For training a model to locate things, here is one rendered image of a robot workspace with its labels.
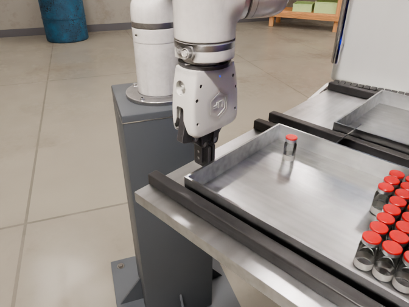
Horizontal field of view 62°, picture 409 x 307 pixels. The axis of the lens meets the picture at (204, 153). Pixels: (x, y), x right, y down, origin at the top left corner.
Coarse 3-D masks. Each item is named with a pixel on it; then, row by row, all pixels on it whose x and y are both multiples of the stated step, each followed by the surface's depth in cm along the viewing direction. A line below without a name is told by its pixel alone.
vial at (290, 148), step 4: (288, 140) 60; (296, 140) 60; (284, 144) 61; (288, 144) 60; (292, 144) 60; (296, 144) 61; (284, 148) 61; (288, 148) 60; (292, 148) 60; (284, 152) 61; (288, 152) 61; (292, 152) 61; (284, 156) 62; (288, 156) 61; (292, 156) 61; (288, 160) 62; (292, 160) 62
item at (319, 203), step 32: (288, 128) 66; (224, 160) 58; (256, 160) 62; (320, 160) 62; (352, 160) 60; (384, 160) 56; (224, 192) 54; (256, 192) 54; (288, 192) 54; (320, 192) 54; (352, 192) 54; (256, 224) 44; (288, 224) 48; (320, 224) 48; (352, 224) 48; (320, 256) 39; (352, 256) 43; (384, 288) 35
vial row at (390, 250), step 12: (408, 216) 42; (396, 228) 41; (408, 228) 40; (396, 240) 39; (408, 240) 39; (384, 252) 38; (396, 252) 37; (384, 264) 38; (396, 264) 38; (384, 276) 39
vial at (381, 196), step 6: (378, 186) 48; (384, 186) 48; (390, 186) 48; (378, 192) 48; (384, 192) 47; (390, 192) 47; (378, 198) 48; (384, 198) 47; (372, 204) 49; (378, 204) 48; (384, 204) 48; (372, 210) 49; (378, 210) 49
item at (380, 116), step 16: (384, 96) 85; (400, 96) 82; (352, 112) 74; (368, 112) 81; (384, 112) 81; (400, 112) 81; (336, 128) 69; (352, 128) 66; (368, 128) 74; (384, 128) 74; (400, 128) 74; (384, 144) 63; (400, 144) 61
